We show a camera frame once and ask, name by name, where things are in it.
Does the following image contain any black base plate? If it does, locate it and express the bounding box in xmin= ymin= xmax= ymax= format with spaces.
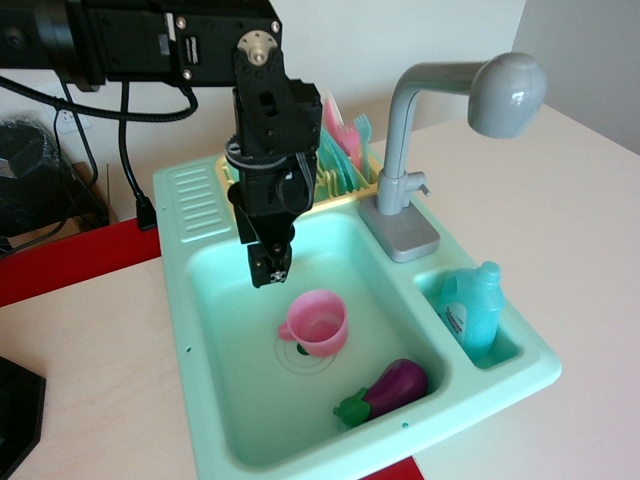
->
xmin=1 ymin=357 xmax=46 ymax=479

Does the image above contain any black cable with plug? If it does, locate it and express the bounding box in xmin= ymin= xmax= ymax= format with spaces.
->
xmin=117 ymin=82 xmax=158 ymax=232

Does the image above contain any pink plastic fork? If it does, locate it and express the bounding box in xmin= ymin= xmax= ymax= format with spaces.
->
xmin=345 ymin=126 xmax=363 ymax=171

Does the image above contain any blue detergent bottle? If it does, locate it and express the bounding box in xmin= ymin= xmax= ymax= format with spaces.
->
xmin=435 ymin=261 xmax=505 ymax=361

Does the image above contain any pink plastic cup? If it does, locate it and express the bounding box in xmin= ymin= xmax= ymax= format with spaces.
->
xmin=277 ymin=289 xmax=348 ymax=357

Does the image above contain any black bag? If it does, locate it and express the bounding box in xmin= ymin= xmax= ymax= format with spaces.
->
xmin=1 ymin=118 xmax=108 ymax=238

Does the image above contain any teal plastic fork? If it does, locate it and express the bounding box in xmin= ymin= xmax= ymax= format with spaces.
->
xmin=354 ymin=114 xmax=372 ymax=184

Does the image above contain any red board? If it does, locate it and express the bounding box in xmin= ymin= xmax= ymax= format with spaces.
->
xmin=1 ymin=219 xmax=161 ymax=306

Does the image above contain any teal plastic plate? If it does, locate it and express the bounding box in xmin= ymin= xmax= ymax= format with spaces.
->
xmin=317 ymin=127 xmax=359 ymax=195

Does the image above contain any grey toy faucet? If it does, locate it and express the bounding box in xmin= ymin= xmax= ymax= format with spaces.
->
xmin=359 ymin=52 xmax=548 ymax=263

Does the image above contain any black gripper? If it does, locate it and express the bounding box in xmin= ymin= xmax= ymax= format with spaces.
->
xmin=225 ymin=136 xmax=316 ymax=288

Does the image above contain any mint green toy sink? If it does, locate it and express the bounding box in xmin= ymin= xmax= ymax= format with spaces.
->
xmin=153 ymin=158 xmax=561 ymax=479

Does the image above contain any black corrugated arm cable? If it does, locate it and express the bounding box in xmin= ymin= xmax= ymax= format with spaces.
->
xmin=0 ymin=74 xmax=199 ymax=123

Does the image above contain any purple toy eggplant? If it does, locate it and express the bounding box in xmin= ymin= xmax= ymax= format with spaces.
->
xmin=333 ymin=359 xmax=429 ymax=428

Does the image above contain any white wall outlet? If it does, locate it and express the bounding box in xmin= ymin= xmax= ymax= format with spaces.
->
xmin=56 ymin=110 xmax=92 ymax=134

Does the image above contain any yellow drying rack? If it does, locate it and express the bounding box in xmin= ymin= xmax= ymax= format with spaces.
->
xmin=215 ymin=145 xmax=380 ymax=217

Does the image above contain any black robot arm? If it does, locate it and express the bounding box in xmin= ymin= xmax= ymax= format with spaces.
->
xmin=1 ymin=1 xmax=322 ymax=287

